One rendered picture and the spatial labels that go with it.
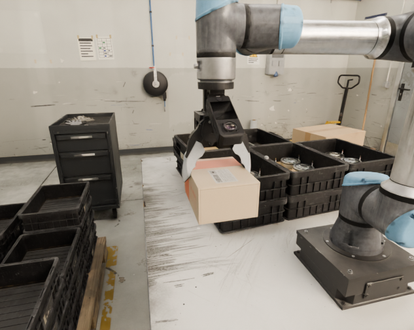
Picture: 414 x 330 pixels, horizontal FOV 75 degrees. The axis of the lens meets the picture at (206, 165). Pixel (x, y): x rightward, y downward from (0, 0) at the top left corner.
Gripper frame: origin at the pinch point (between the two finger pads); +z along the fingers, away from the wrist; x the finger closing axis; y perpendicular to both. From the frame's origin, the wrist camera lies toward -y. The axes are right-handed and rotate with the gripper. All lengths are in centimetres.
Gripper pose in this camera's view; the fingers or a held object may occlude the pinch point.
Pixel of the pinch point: (218, 180)
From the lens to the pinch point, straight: 57.8
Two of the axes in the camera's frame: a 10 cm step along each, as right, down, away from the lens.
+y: -2.4, -3.3, 9.1
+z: 0.1, 9.4, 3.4
